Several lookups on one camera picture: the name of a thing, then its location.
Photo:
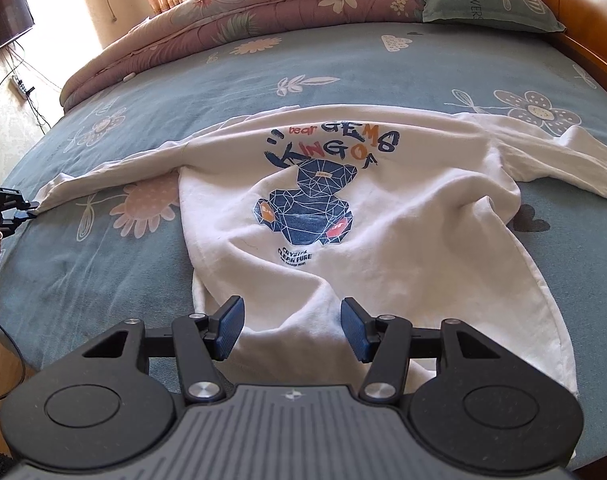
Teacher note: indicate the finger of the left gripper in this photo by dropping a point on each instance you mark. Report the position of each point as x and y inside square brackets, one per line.
[30, 207]

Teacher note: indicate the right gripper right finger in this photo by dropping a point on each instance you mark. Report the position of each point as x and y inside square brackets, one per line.
[466, 399]

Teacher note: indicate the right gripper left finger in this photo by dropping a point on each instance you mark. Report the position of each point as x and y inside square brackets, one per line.
[119, 394]

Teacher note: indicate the blue floral bed sheet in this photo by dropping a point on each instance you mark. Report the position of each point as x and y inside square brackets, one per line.
[90, 262]

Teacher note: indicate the white power strip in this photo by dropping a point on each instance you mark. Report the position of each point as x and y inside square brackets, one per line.
[20, 87]

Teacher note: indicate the pink floral folded quilt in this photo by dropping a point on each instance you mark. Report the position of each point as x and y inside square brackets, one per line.
[196, 26]

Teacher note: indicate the grey-green pillow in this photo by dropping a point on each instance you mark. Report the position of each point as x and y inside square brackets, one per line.
[513, 15]

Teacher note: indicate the white printed sweatshirt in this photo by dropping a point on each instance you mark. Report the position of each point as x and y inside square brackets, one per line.
[406, 211]

